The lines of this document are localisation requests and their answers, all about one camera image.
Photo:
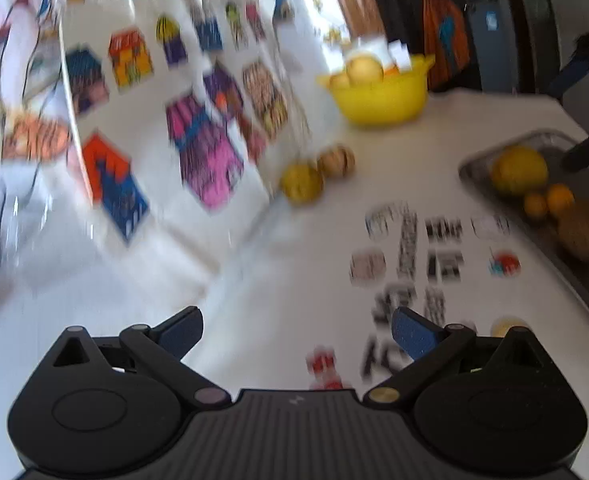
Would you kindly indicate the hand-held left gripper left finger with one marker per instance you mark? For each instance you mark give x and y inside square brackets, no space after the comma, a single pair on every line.
[182,329]

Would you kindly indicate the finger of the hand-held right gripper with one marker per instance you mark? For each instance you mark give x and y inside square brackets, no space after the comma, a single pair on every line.
[574,72]
[586,152]

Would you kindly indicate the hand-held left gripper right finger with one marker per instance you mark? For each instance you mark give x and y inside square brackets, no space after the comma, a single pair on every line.
[414,334]

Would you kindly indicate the large yellow citrus fruit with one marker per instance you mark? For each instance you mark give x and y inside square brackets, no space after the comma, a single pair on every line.
[519,170]

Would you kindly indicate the small orange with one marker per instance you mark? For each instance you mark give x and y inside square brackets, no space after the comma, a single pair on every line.
[535,206]

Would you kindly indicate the large brown round fruit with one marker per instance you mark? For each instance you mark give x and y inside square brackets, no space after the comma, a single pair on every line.
[584,230]

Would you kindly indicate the metal tray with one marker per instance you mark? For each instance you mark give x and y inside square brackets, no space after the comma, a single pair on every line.
[479,160]

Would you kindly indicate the blue grey bin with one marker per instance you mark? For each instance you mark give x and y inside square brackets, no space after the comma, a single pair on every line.
[489,25]

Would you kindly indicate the orange painted hanging cloth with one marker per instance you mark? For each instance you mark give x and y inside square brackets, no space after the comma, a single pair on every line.
[442,35]

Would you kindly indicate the white small bottle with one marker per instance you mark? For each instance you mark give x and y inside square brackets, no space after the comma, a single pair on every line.
[399,52]

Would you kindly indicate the orange fruit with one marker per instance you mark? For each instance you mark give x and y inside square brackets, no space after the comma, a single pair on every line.
[392,71]

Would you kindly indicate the yellow-green round fruit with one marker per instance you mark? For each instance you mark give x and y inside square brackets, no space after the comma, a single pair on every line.
[302,182]

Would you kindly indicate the brown fruit at back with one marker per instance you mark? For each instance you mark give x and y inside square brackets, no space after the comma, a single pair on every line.
[328,162]

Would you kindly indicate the yellow plastic bowl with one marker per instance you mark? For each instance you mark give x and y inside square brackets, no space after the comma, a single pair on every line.
[379,102]

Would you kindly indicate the small pale yellow pear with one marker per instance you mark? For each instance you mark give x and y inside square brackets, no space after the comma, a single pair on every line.
[339,80]

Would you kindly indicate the yellow flower sprig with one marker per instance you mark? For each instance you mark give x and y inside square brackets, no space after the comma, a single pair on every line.
[332,30]

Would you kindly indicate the painted houses wall cloth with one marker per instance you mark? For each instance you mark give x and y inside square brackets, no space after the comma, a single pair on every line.
[149,110]

